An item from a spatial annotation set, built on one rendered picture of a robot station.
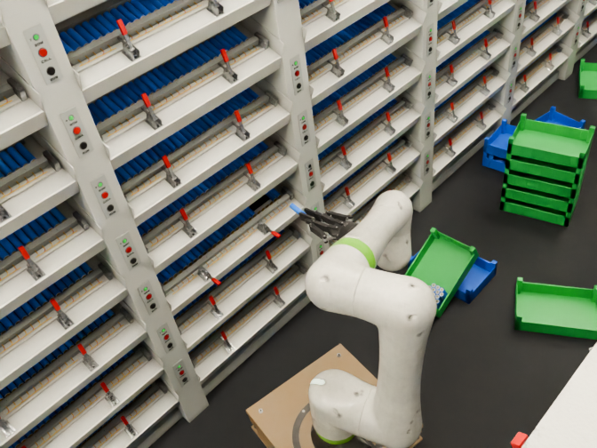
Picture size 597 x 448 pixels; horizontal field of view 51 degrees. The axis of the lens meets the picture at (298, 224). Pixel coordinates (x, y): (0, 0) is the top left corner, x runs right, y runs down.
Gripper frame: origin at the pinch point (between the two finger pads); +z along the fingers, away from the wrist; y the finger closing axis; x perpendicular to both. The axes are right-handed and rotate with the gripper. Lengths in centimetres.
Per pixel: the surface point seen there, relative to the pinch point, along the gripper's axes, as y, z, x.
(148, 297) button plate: 55, 11, -2
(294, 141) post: -10.0, 12.0, -19.5
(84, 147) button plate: 55, 2, -55
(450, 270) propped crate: -53, -9, 58
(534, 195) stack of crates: -108, -13, 54
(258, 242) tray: 12.6, 15.8, 8.3
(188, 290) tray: 41.5, 16.0, 7.9
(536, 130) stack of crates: -125, -4, 32
